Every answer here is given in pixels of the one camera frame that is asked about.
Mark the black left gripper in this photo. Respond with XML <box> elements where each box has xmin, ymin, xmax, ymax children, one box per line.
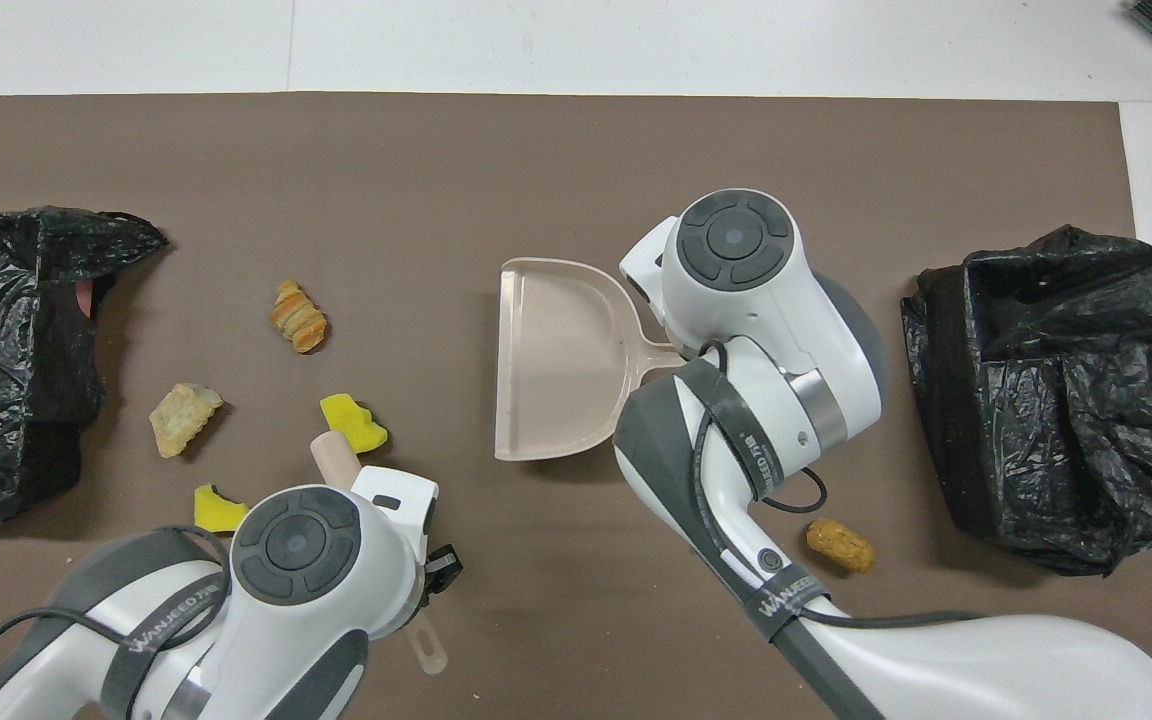
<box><xmin>423</xmin><ymin>545</ymin><xmax>464</xmax><ymax>601</ymax></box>

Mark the beige brush handle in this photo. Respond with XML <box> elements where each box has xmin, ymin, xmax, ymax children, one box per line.
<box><xmin>310</xmin><ymin>430</ymin><xmax>449</xmax><ymax>677</ymax></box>

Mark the yellow sponge piece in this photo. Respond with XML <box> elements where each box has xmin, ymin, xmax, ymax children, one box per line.
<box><xmin>320</xmin><ymin>393</ymin><xmax>390</xmax><ymax>457</ymax></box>
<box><xmin>193</xmin><ymin>483</ymin><xmax>252</xmax><ymax>534</ymax></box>

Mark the beige plastic dustpan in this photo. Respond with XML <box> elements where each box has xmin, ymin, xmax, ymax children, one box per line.
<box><xmin>494</xmin><ymin>257</ymin><xmax>687</xmax><ymax>463</ymax></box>

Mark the orange striped pastry piece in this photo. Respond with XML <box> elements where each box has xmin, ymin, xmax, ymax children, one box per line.
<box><xmin>269</xmin><ymin>279</ymin><xmax>329</xmax><ymax>355</ymax></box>

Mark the pale ridged pastry piece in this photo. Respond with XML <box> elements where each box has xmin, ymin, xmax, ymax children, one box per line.
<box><xmin>148</xmin><ymin>382</ymin><xmax>225</xmax><ymax>460</ymax></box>

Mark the golden fried nugget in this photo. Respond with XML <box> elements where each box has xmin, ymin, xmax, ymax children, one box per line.
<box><xmin>805</xmin><ymin>517</ymin><xmax>877</xmax><ymax>575</ymax></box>

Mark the brown table mat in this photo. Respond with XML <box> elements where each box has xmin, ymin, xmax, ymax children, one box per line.
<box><xmin>0</xmin><ymin>92</ymin><xmax>1152</xmax><ymax>720</ymax></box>

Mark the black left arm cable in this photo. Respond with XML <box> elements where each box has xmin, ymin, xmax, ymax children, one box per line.
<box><xmin>0</xmin><ymin>525</ymin><xmax>234</xmax><ymax>720</ymax></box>

